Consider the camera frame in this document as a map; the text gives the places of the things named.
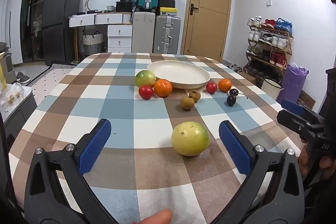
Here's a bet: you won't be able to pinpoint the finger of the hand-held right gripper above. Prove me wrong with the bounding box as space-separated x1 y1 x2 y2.
276 109 326 141
281 99 324 125

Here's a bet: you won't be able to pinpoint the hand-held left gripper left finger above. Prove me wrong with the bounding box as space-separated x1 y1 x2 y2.
24 118 118 224

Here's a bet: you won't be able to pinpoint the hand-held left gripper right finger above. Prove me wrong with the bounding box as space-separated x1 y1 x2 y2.
213 120 305 224

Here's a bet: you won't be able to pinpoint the yellow passion fruit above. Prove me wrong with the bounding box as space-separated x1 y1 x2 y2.
171 121 210 157

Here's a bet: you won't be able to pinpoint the small orange tangerine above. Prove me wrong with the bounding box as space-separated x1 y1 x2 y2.
218 79 233 93

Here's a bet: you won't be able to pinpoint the brown longan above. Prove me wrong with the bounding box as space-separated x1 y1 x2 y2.
181 97 195 110
188 90 201 103

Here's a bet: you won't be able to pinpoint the large red tomato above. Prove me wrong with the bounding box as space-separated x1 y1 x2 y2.
139 85 154 100

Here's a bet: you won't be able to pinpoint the green passion fruit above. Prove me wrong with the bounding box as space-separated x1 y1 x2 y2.
135 70 157 88

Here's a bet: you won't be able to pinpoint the large orange tangerine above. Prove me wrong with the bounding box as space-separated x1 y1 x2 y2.
154 79 173 97

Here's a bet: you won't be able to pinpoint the white round plate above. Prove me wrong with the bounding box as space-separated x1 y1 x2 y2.
147 60 211 89

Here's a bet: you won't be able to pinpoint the person's right hand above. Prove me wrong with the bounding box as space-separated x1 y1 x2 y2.
298 144 336 178

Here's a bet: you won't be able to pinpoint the person's left hand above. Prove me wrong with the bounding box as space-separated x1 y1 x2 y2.
139 209 173 224

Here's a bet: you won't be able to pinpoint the brown doormat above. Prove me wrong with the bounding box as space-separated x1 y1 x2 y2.
297 90 316 109

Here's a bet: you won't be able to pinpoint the purple bag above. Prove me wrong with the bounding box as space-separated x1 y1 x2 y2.
276 63 309 104

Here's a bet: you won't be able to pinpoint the white bucket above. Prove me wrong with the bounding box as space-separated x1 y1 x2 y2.
261 77 284 100

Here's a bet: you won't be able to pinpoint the wooden shoe rack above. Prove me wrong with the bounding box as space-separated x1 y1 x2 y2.
245 22 294 84

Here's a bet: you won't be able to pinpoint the dark shoes pair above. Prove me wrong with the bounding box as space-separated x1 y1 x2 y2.
227 64 246 73

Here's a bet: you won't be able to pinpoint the group of sneakers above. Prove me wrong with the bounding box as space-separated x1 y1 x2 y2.
246 16 293 68

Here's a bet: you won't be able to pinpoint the grey side cabinet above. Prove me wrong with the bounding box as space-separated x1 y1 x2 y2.
0 82 38 140

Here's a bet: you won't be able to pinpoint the striped rug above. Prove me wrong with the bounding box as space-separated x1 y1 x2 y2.
28 63 78 87

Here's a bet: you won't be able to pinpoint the grey slippers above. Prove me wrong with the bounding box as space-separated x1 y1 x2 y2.
15 71 32 85

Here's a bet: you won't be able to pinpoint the woven basket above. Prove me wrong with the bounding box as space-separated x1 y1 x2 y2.
82 31 105 56

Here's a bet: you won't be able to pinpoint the white drawer dresser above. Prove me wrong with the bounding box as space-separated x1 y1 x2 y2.
69 12 133 54

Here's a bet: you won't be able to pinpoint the beige suitcase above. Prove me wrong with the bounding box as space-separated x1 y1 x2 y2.
131 12 156 54

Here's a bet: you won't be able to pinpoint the silver suitcase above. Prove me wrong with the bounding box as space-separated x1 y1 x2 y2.
154 15 181 55

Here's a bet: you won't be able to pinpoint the wooden door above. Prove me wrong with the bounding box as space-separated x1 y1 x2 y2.
181 0 233 61

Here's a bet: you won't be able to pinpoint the black refrigerator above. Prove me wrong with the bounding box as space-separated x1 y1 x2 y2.
42 0 83 66

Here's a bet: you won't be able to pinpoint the wide black box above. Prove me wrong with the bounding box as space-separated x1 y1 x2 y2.
115 1 137 13

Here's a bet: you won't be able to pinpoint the oval mirror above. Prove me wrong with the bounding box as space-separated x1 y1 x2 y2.
86 0 121 13

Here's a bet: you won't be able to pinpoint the dark glass cabinet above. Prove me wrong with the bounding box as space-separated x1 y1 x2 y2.
20 0 58 65

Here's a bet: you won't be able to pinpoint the yellow black shoe box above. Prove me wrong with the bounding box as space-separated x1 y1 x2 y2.
159 7 179 16

